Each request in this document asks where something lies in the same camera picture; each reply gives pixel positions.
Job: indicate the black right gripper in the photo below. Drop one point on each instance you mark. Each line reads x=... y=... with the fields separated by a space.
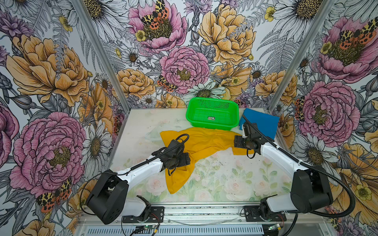
x=237 y=140

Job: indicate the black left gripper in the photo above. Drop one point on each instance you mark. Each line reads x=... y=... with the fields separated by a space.
x=184 y=160

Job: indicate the yellow t shirt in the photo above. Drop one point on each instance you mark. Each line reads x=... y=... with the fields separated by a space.
x=202 y=143

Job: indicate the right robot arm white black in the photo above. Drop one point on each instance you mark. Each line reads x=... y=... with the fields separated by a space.
x=310 y=189

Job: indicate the folded blue t shirt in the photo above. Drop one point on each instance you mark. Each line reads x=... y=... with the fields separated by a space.
x=267 y=124

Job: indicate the green plastic basket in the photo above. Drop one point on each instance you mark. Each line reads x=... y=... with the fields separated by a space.
x=213 y=113

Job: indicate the aluminium front rail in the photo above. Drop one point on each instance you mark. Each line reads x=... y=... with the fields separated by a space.
x=201 y=213

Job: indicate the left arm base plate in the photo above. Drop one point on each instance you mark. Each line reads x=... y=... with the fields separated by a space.
x=154 y=215

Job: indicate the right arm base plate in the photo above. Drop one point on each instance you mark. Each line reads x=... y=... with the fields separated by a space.
x=256 y=214

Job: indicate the aluminium frame post right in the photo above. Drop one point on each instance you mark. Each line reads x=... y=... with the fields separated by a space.
x=317 y=24

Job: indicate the aluminium frame post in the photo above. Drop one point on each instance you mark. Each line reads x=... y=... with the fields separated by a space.
x=90 y=29
x=317 y=24

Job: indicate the aluminium frame post left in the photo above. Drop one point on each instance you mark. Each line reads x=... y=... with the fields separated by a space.
x=90 y=29

